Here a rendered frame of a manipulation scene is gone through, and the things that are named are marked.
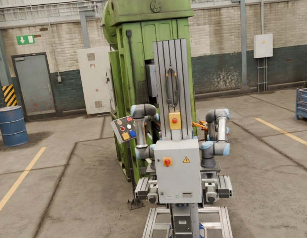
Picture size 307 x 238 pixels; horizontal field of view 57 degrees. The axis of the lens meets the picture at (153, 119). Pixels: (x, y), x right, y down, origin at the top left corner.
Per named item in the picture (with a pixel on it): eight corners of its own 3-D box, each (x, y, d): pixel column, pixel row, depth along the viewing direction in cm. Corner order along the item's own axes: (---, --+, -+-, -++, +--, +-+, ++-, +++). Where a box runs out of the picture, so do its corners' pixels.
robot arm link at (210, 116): (203, 115, 290) (207, 143, 325) (214, 114, 287) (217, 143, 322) (203, 107, 298) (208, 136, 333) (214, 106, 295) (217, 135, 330)
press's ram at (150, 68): (180, 92, 366) (178, 61, 356) (152, 97, 356) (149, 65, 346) (169, 89, 405) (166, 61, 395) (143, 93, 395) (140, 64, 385)
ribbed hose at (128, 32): (148, 160, 383) (132, 29, 340) (142, 161, 381) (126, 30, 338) (147, 159, 388) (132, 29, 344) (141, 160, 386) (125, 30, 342)
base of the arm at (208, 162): (216, 167, 267) (216, 158, 265) (200, 168, 270) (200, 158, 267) (215, 161, 282) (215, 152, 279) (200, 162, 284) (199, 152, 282)
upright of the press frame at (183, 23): (201, 179, 421) (190, 16, 363) (185, 182, 414) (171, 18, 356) (188, 167, 462) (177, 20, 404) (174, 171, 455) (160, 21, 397)
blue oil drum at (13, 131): (25, 144, 681) (16, 109, 658) (-1, 148, 676) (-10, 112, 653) (32, 137, 737) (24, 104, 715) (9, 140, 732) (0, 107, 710)
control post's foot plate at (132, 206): (146, 206, 365) (145, 199, 363) (129, 210, 359) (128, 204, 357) (141, 198, 385) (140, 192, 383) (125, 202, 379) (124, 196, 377)
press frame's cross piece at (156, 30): (174, 56, 368) (171, 18, 356) (144, 60, 357) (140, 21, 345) (163, 56, 409) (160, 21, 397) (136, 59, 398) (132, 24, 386)
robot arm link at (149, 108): (156, 101, 269) (157, 112, 317) (144, 102, 269) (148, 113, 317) (157, 113, 266) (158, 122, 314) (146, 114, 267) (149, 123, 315)
